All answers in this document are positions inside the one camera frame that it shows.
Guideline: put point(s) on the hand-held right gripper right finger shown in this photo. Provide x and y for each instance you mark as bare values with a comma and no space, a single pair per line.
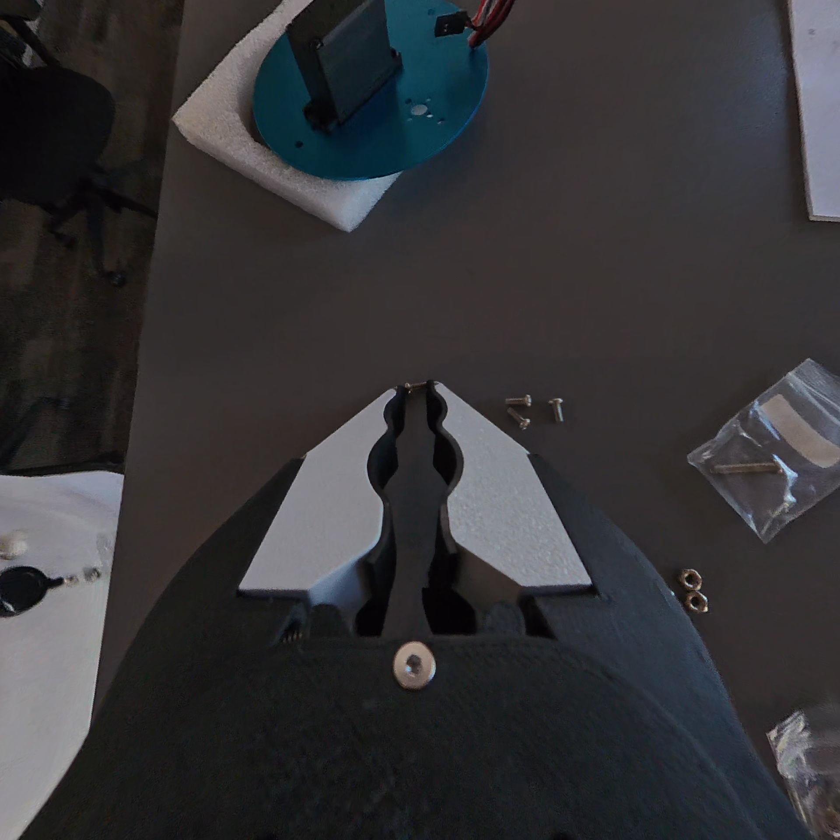
518,505

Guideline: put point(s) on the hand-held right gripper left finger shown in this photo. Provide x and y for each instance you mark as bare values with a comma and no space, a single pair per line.
315,518

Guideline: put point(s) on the blue round metal plate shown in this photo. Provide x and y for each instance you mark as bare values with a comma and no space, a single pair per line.
420,138

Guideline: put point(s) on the white foam block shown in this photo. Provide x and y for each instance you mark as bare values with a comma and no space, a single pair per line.
216,124

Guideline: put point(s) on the black servo motor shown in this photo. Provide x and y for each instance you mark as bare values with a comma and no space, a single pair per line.
348,72

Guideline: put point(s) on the dark grey desk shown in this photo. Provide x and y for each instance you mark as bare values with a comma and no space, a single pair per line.
525,275

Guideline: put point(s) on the small silver nut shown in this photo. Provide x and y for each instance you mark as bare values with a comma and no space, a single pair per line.
689,578
695,601

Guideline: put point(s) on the long silver bolt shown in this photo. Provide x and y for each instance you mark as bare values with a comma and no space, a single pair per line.
745,468

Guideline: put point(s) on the clear plastic bag white label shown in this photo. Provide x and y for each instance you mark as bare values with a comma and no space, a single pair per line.
787,400

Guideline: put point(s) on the white shirt button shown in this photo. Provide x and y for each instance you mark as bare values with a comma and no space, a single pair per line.
13,545

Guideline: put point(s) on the black badge reel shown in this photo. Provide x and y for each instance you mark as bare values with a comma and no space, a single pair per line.
19,589

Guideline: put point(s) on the clear plastic bag of parts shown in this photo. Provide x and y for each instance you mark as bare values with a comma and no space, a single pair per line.
810,774

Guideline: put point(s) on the black office chair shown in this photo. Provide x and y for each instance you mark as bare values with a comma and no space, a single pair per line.
59,131

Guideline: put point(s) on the white printed paper sheet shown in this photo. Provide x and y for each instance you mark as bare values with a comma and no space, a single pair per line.
820,105

